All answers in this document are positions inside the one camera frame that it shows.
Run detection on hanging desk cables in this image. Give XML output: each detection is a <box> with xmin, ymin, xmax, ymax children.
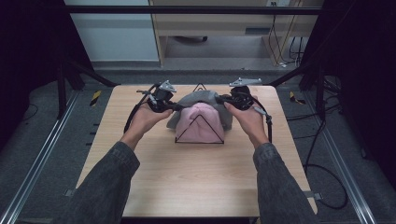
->
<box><xmin>268</xmin><ymin>0</ymin><xmax>308</xmax><ymax>68</ymax></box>

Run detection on light grey knitted hat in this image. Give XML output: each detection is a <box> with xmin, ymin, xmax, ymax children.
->
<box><xmin>166</xmin><ymin>90</ymin><xmax>234</xmax><ymax>131</ymax></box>

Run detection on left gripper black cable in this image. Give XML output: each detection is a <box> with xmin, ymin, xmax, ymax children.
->
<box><xmin>123</xmin><ymin>83</ymin><xmax>157</xmax><ymax>134</ymax></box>

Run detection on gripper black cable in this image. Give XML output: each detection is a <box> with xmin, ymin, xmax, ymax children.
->
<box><xmin>123</xmin><ymin>83</ymin><xmax>157</xmax><ymax>134</ymax></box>
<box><xmin>252</xmin><ymin>98</ymin><xmax>274</xmax><ymax>144</ymax></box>

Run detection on yellow black floor tape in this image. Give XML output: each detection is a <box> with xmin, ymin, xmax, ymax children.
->
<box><xmin>90</xmin><ymin>90</ymin><xmax>103</xmax><ymax>107</ymax></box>
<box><xmin>289</xmin><ymin>91</ymin><xmax>307</xmax><ymax>105</ymax></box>

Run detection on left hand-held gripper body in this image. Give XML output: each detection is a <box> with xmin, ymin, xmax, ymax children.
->
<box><xmin>136</xmin><ymin>79</ymin><xmax>178</xmax><ymax>114</ymax></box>

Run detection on metal floor rail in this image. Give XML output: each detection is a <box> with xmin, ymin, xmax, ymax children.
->
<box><xmin>0</xmin><ymin>91</ymin><xmax>80</xmax><ymax>224</ymax></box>
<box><xmin>317</xmin><ymin>124</ymin><xmax>378</xmax><ymax>224</ymax></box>

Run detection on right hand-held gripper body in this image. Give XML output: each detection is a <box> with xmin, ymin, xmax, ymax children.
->
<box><xmin>228</xmin><ymin>77</ymin><xmax>262</xmax><ymax>111</ymax></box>

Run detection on person's left hand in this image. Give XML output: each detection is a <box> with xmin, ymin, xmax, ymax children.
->
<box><xmin>120</xmin><ymin>104</ymin><xmax>174</xmax><ymax>151</ymax></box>

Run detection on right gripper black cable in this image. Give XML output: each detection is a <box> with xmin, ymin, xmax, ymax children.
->
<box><xmin>252</xmin><ymin>98</ymin><xmax>274</xmax><ymax>144</ymax></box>

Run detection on black floor cable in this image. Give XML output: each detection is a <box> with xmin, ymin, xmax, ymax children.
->
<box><xmin>286</xmin><ymin>102</ymin><xmax>349</xmax><ymax>210</ymax></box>

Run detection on wooden desk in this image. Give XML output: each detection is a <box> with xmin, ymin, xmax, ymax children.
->
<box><xmin>148</xmin><ymin>0</ymin><xmax>325</xmax><ymax>68</ymax></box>

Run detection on white cabinet panel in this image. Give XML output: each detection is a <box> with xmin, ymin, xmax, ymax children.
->
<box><xmin>64</xmin><ymin>0</ymin><xmax>161</xmax><ymax>63</ymax></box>

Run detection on black metal stand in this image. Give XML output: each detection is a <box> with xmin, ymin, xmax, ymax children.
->
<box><xmin>267</xmin><ymin>60</ymin><xmax>329</xmax><ymax>121</ymax></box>
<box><xmin>55</xmin><ymin>58</ymin><xmax>120</xmax><ymax>121</ymax></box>

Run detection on person's right hand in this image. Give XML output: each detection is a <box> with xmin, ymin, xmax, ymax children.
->
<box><xmin>223</xmin><ymin>95</ymin><xmax>271</xmax><ymax>149</ymax></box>

